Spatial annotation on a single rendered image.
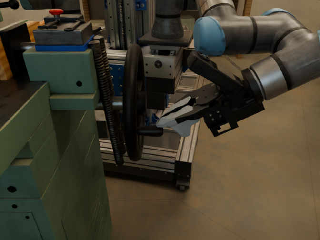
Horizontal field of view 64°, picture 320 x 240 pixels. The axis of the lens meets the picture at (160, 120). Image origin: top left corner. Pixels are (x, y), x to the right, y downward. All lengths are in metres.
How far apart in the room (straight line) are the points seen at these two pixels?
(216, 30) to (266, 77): 0.13
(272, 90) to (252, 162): 1.32
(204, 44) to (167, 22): 0.68
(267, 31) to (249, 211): 1.10
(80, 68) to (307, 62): 0.42
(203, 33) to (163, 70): 0.61
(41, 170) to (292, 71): 0.51
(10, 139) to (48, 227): 0.26
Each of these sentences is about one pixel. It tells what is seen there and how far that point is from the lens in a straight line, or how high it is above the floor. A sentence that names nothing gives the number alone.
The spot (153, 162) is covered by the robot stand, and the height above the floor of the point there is 0.19.
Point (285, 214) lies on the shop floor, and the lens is 1.55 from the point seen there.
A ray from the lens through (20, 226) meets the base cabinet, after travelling 0.67.
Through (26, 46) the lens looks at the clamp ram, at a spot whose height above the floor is 0.96.
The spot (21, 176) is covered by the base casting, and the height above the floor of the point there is 0.77.
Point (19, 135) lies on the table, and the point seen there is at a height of 0.87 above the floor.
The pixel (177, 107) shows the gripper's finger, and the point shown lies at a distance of 0.53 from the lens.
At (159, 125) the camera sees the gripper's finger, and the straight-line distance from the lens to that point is 0.53.
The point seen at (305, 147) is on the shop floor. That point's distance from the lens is 2.07.
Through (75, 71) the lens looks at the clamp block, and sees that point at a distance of 0.56.
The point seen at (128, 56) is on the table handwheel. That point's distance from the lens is 0.55.
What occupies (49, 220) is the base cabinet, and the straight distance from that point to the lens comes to 0.64.
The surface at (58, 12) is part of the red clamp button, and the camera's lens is 0.64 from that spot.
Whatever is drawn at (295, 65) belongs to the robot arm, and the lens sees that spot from 0.50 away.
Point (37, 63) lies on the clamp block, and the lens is 0.58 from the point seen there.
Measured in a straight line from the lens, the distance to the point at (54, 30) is 0.56.
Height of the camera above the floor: 1.12
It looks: 32 degrees down
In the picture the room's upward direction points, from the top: straight up
